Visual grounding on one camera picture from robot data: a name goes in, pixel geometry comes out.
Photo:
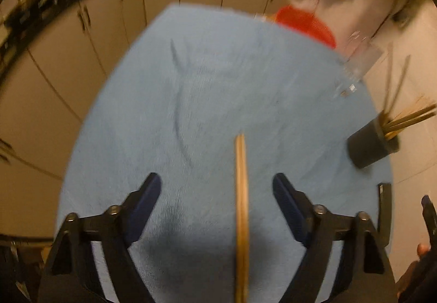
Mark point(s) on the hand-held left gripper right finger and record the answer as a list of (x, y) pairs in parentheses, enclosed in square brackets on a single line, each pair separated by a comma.
[(290, 207)]

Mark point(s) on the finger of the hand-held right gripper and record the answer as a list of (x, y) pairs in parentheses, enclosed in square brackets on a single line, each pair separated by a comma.
[(429, 214)]

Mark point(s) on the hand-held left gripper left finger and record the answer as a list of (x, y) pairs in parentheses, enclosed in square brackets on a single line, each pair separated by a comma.
[(146, 207)]

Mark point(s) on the wooden chopstick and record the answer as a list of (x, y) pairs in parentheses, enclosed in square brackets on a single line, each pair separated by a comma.
[(396, 134), (411, 123), (244, 221), (238, 221), (414, 117)]

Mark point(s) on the dark grey utensil holder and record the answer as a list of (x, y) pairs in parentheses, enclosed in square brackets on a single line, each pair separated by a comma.
[(370, 149)]

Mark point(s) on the person's right hand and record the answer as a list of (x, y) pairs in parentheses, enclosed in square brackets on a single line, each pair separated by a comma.
[(423, 249)]

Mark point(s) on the blue tablecloth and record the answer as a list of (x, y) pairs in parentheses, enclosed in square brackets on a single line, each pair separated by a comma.
[(205, 84)]

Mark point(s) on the cream lower kitchen cabinets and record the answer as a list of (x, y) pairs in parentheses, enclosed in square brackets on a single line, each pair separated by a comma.
[(102, 33)]

